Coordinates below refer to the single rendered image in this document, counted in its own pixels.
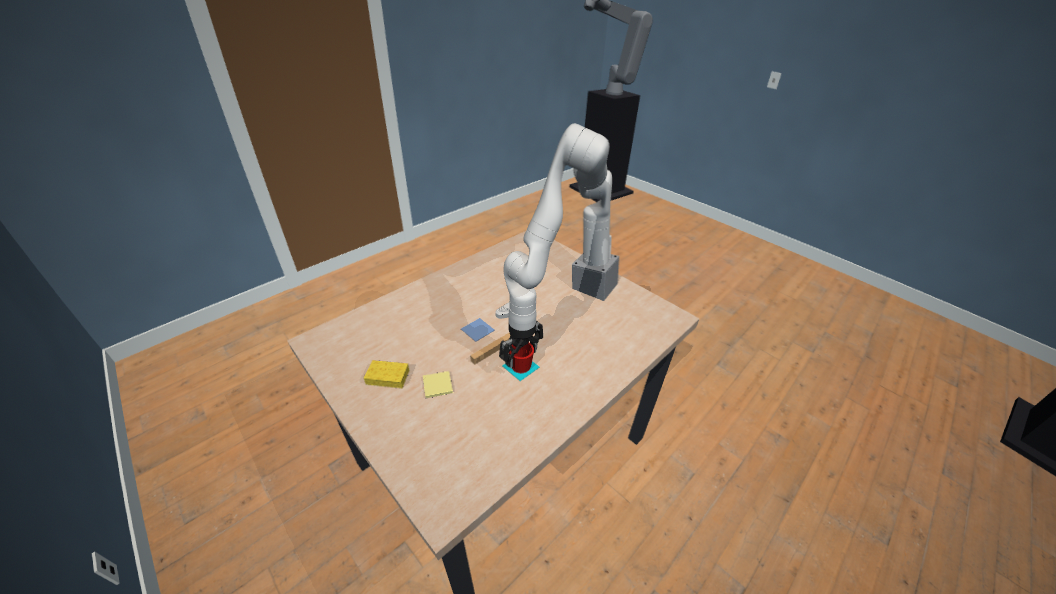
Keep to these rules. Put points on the pale yellow sticky-note pad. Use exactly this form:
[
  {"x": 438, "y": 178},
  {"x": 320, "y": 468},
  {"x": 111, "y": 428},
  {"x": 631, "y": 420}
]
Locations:
[{"x": 437, "y": 384}]

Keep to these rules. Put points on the dark red cup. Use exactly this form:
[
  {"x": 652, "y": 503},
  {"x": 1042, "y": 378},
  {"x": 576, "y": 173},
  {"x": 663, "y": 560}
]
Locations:
[{"x": 522, "y": 361}]

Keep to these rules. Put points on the yellow sponge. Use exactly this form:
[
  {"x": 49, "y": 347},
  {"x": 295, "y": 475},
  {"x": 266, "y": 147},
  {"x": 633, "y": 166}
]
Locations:
[{"x": 386, "y": 374}]

